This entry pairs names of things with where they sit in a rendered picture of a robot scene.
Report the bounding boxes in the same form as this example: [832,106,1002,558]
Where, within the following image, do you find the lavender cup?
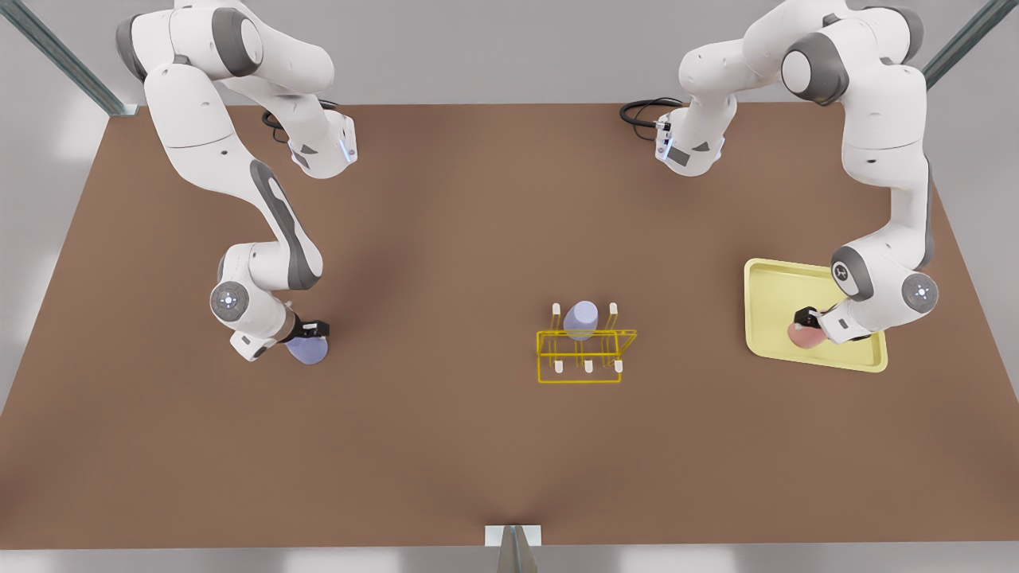
[285,336,329,366]
[563,300,599,342]

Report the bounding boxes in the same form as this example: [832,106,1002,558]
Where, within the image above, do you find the pale yellow tray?
[744,258,888,373]

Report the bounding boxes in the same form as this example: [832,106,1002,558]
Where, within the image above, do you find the black cable loop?
[619,98,687,143]
[262,100,342,145]

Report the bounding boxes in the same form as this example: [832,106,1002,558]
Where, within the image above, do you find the yellow wire cup rack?
[537,302,638,384]

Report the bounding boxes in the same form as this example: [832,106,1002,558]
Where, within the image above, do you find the silver frame post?
[0,0,138,118]
[485,524,542,573]
[922,0,1019,90]

